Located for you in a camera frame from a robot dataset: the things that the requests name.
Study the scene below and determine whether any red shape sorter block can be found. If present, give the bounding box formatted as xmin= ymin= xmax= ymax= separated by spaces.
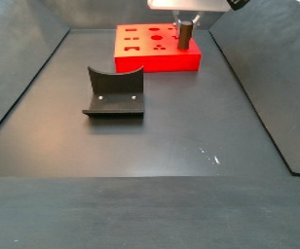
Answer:
xmin=114 ymin=23 xmax=201 ymax=73

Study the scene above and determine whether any black curved holder bracket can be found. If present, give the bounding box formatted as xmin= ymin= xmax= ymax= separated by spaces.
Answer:
xmin=82 ymin=67 xmax=145 ymax=117

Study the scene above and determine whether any brown hexagon peg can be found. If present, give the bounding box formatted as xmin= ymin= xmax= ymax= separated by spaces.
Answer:
xmin=177 ymin=20 xmax=193 ymax=50

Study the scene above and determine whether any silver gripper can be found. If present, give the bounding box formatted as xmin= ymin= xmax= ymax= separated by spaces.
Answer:
xmin=147 ymin=0 xmax=230 ymax=27

